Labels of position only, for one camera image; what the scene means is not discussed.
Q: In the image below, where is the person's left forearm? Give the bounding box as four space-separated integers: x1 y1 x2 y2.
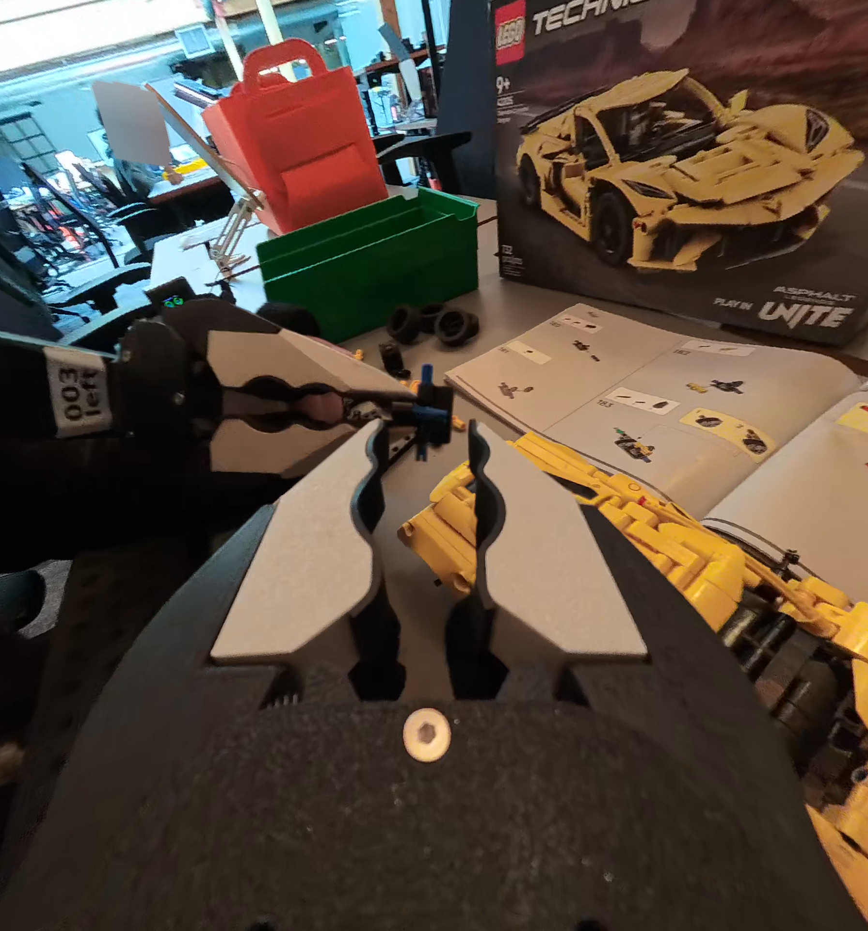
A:
0 433 297 576

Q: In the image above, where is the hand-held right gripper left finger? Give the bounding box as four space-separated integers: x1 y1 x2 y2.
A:
210 420 406 701

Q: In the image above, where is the small black brick assembly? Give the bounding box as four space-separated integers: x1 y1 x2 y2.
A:
390 364 455 463

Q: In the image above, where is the green plastic bin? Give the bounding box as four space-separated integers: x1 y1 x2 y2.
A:
257 188 480 344

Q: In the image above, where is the toy car set box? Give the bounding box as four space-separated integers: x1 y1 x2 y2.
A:
492 0 868 346

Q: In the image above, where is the building instruction booklet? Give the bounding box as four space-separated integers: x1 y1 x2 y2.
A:
445 304 868 576

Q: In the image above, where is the black device with green lights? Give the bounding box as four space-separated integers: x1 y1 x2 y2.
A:
146 276 195 315

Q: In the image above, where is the person's left hand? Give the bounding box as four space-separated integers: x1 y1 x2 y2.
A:
296 389 344 426

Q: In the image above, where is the red cardboard carrier box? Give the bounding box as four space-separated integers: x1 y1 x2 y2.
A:
203 38 390 235

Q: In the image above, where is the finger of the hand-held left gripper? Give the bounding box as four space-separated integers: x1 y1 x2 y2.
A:
207 331 417 401
209 411 368 479

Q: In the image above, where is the yellow toy brick car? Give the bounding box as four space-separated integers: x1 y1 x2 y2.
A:
398 433 868 931

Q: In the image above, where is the black office chair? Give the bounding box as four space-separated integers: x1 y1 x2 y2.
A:
0 160 159 343
376 0 495 199

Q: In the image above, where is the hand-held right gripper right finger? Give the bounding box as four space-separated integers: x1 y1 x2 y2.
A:
445 420 649 701

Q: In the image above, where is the pile of black yellow bricks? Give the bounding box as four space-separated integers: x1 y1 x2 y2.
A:
347 348 471 429

